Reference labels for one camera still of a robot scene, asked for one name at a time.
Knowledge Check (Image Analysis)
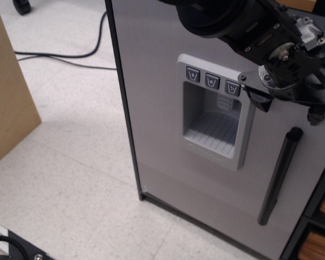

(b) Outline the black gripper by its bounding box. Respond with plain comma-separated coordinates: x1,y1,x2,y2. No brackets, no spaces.
220,1,325,126

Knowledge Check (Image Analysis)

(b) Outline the grey toy fridge door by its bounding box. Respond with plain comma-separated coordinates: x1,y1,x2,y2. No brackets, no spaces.
106,1,325,259

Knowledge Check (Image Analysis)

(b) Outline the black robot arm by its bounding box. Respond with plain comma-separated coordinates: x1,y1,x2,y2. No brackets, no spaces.
171,1,325,126

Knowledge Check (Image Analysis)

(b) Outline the dark grey fridge cabinet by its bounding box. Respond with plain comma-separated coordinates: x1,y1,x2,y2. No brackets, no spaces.
106,1,325,259

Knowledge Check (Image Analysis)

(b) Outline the cardboard box on top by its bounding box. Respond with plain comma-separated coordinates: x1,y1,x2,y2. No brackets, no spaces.
277,0,317,12

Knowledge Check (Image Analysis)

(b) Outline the woven basket lower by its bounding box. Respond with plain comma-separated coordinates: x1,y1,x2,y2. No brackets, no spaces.
297,232,325,260

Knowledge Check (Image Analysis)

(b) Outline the light wooden panel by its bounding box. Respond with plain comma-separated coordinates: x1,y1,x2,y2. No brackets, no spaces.
0,15,41,160

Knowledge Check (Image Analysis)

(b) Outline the black caster wheel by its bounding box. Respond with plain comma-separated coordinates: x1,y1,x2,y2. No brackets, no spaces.
12,0,32,16

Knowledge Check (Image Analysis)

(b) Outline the black door handle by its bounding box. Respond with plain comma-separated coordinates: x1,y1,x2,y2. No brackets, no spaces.
257,127,303,226

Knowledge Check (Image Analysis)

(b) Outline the black floor cable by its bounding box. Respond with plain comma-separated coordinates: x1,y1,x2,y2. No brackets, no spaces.
15,12,117,71

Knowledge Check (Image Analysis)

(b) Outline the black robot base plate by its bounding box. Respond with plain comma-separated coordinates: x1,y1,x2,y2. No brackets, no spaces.
8,230,55,260

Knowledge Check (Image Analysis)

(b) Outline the black braided cable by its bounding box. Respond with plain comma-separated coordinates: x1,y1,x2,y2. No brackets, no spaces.
0,235,30,260

